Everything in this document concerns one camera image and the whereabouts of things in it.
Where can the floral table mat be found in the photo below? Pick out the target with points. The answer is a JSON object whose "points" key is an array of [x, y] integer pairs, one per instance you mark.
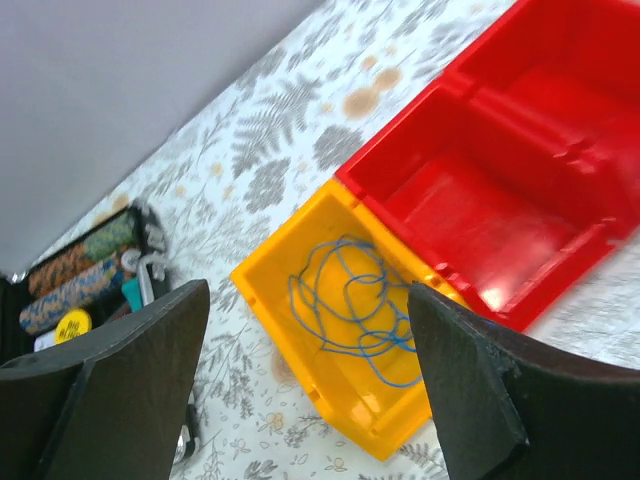
{"points": [[238, 170]]}

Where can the yellow plastic bin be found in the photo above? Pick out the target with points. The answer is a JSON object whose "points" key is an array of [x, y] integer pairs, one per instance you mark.
{"points": [[330, 287]]}

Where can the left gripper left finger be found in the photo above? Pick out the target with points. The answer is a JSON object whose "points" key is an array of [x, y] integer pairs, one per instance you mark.
{"points": [[108, 404]]}

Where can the black poker chip case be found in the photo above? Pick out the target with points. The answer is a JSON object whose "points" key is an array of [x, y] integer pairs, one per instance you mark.
{"points": [[117, 267]]}

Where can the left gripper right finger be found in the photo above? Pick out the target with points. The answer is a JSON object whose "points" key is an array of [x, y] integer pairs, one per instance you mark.
{"points": [[507, 406]]}

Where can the red double plastic bin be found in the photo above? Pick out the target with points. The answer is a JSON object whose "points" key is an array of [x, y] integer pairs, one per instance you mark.
{"points": [[516, 170]]}

